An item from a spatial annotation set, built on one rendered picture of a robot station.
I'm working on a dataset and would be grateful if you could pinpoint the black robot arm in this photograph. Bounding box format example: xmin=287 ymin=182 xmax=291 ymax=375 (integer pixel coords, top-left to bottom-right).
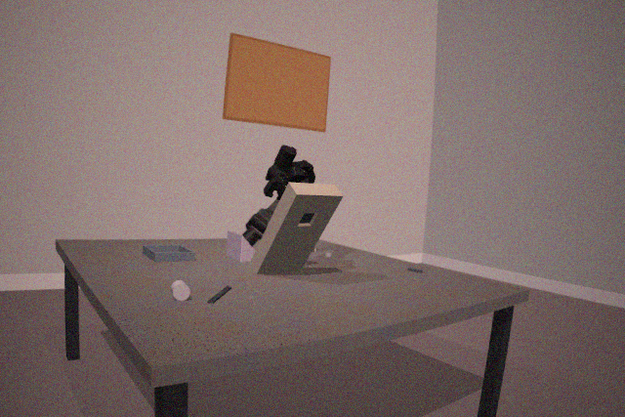
xmin=242 ymin=145 xmax=315 ymax=246

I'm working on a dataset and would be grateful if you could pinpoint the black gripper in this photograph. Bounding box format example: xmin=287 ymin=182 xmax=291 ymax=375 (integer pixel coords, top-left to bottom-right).
xmin=264 ymin=172 xmax=288 ymax=200

